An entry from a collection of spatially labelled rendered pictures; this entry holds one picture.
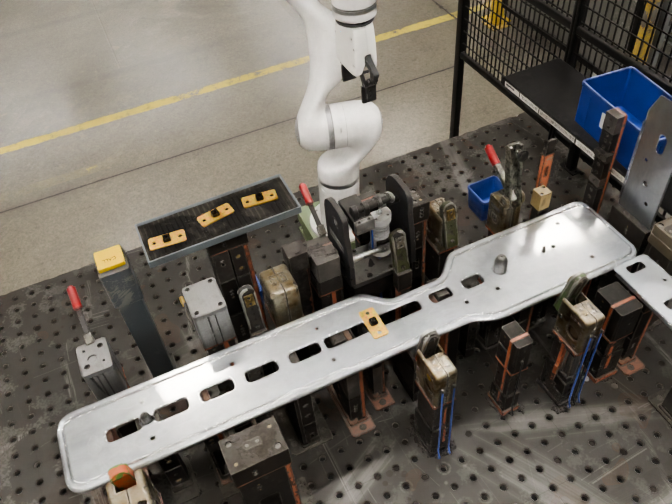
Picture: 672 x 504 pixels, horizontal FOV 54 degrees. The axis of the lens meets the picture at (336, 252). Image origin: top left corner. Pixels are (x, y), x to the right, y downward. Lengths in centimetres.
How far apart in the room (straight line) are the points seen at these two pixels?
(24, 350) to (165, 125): 217
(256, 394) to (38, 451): 68
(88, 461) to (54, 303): 82
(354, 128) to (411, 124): 200
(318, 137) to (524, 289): 64
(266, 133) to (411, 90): 90
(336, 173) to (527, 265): 57
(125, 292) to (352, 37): 77
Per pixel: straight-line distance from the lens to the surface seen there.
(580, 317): 151
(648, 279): 168
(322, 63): 171
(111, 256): 156
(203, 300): 146
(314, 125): 173
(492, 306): 155
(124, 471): 130
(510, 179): 166
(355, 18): 127
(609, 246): 173
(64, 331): 210
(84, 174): 382
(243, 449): 134
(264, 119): 387
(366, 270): 165
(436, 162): 237
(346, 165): 182
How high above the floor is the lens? 220
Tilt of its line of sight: 47 degrees down
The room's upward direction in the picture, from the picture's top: 6 degrees counter-clockwise
